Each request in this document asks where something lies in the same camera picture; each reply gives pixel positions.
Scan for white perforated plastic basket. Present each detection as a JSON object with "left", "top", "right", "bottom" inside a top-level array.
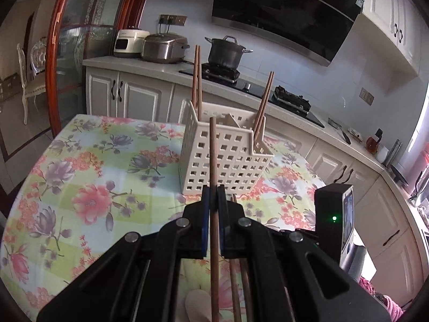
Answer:
[{"left": 179, "top": 100, "right": 275, "bottom": 197}]

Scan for cardboard boxes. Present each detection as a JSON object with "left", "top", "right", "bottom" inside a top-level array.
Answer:
[{"left": 0, "top": 73, "right": 21, "bottom": 103}]

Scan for white electric cooker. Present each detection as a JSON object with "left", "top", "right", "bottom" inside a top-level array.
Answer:
[{"left": 113, "top": 26, "right": 151, "bottom": 58}]

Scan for pink fuzzy clothing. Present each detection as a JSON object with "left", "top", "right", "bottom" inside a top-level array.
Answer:
[{"left": 360, "top": 274, "right": 405, "bottom": 322}]

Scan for red wooden door frame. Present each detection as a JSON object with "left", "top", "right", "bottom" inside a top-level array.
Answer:
[{"left": 0, "top": 0, "right": 68, "bottom": 215}]

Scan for dark lidded cooking pot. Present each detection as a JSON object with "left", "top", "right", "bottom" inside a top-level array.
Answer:
[{"left": 204, "top": 35, "right": 254, "bottom": 69}]

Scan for ornate white dining chair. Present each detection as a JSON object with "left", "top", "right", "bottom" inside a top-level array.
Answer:
[
  {"left": 16, "top": 43, "right": 28, "bottom": 84},
  {"left": 21, "top": 36, "right": 51, "bottom": 125}
]

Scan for gold wall outlet strip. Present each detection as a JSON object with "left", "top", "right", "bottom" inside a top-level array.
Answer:
[{"left": 158, "top": 14, "right": 188, "bottom": 27}]

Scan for silver rice cooker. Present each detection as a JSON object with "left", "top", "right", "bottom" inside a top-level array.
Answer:
[{"left": 140, "top": 32, "right": 191, "bottom": 64}]

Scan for steel thermos bottle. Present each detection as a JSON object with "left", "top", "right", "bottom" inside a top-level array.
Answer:
[{"left": 383, "top": 139, "right": 402, "bottom": 169}]

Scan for black range hood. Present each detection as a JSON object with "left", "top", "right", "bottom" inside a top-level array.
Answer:
[{"left": 211, "top": 0, "right": 365, "bottom": 67}]

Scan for white upper cabinets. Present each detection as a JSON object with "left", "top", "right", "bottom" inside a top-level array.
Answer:
[{"left": 322, "top": 0, "right": 423, "bottom": 75}]

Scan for amber oil bottle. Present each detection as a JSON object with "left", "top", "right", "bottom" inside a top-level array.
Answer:
[{"left": 365, "top": 128, "right": 384, "bottom": 155}]

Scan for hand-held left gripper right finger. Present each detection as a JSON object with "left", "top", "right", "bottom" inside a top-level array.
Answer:
[{"left": 217, "top": 184, "right": 391, "bottom": 322}]

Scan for black pan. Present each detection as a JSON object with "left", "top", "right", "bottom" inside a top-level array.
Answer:
[{"left": 388, "top": 164, "right": 410, "bottom": 189}]

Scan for small black-handled pan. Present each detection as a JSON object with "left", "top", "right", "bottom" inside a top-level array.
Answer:
[{"left": 328, "top": 118, "right": 352, "bottom": 145}]

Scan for black gas stove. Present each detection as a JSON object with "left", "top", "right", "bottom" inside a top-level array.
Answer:
[{"left": 178, "top": 63, "right": 326, "bottom": 129}]

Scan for red wooden glass sliding door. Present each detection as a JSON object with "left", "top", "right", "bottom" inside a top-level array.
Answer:
[{"left": 46, "top": 0, "right": 149, "bottom": 139}]

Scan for floral tablecloth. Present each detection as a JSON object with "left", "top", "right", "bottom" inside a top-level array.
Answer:
[{"left": 0, "top": 113, "right": 328, "bottom": 322}]

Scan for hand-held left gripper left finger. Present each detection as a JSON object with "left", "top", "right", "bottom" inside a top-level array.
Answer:
[{"left": 36, "top": 184, "right": 211, "bottom": 322}]

